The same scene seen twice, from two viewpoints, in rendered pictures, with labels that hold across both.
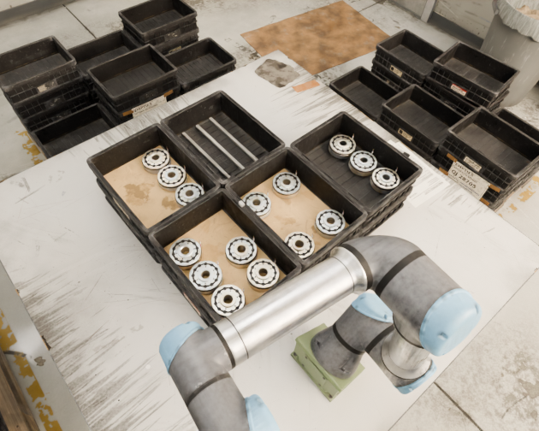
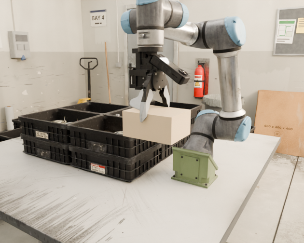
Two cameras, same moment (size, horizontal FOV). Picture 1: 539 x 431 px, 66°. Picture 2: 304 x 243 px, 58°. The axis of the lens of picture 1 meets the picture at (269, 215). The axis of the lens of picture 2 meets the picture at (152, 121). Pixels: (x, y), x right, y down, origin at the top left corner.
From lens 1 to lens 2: 113 cm
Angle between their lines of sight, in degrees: 44
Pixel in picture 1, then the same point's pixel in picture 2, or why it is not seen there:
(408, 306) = (216, 24)
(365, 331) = (208, 119)
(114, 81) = not seen: hidden behind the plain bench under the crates
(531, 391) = not seen: outside the picture
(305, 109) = not seen: hidden behind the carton
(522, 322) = (299, 218)
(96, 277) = (23, 175)
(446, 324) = (232, 18)
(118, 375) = (52, 204)
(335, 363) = (200, 145)
